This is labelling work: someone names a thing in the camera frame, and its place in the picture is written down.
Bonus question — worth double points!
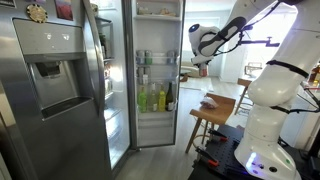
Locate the clear drink bottle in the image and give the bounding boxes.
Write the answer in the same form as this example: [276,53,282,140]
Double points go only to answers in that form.
[147,83,158,113]

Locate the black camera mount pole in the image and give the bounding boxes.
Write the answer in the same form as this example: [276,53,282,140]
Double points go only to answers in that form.
[239,36,281,48]

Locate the wooden chair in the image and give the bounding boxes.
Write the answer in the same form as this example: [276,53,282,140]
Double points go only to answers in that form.
[234,78,254,116]

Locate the red handled black clamp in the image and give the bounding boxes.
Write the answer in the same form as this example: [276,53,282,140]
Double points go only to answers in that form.
[194,146,220,168]
[207,128,230,143]

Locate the round gold fridge magnet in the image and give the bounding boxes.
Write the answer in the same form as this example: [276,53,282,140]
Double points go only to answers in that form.
[25,3,49,24]

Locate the amber liquor bottle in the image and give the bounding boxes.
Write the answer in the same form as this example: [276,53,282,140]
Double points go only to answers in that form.
[309,63,320,86]

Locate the red picture fridge magnet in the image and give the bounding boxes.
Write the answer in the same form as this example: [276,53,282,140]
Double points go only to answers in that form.
[54,0,74,22]

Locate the green drink bottle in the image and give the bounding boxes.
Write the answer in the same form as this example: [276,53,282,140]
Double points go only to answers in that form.
[137,85,148,113]

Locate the clear plastic bag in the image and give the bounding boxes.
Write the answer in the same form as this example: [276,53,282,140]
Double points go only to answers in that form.
[199,96,220,110]

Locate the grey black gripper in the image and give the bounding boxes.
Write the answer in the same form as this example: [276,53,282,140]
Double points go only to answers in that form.
[191,53,215,76]

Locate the green drink can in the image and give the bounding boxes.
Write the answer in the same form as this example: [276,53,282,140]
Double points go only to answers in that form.
[144,50,153,65]

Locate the yellow drink bottle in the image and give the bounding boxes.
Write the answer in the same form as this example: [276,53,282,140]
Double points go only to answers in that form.
[157,84,167,113]

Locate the stainless steel fridge body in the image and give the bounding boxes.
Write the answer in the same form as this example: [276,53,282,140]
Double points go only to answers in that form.
[89,0,134,174]

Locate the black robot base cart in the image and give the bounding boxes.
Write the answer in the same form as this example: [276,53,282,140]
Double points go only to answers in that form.
[188,123,258,180]

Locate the white food package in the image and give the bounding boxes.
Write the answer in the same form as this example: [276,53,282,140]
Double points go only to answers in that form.
[137,5,154,16]

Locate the water ice dispenser panel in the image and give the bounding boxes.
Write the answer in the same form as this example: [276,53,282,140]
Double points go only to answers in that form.
[12,18,94,121]

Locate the small wooden side table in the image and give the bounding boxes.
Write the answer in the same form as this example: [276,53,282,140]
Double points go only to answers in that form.
[179,68,193,83]

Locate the white side cabinet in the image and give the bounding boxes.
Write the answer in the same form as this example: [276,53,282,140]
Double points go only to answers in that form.
[283,96,320,151]

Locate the steel freezer door handle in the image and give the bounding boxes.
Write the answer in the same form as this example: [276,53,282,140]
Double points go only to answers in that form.
[82,0,107,118]

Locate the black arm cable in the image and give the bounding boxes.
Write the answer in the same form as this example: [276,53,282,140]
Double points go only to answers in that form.
[213,1,320,115]

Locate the stainless steel fridge door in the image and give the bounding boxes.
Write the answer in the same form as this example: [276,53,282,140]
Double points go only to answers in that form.
[121,0,186,150]

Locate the stainless steel freezer door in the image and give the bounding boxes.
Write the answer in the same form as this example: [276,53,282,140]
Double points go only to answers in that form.
[0,0,114,180]

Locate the tan food package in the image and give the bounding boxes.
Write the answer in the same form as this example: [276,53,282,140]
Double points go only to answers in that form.
[158,8,178,17]

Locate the dark framed fridge magnet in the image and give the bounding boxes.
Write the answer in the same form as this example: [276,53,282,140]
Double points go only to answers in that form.
[0,0,17,8]

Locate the wooden stool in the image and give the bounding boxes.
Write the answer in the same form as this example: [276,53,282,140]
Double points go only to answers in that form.
[184,92,237,154]

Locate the cream armchair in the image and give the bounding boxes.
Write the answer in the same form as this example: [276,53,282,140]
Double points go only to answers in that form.
[180,61,201,78]

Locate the dark wine bottle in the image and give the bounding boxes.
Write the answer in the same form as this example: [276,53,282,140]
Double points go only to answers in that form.
[165,82,175,112]

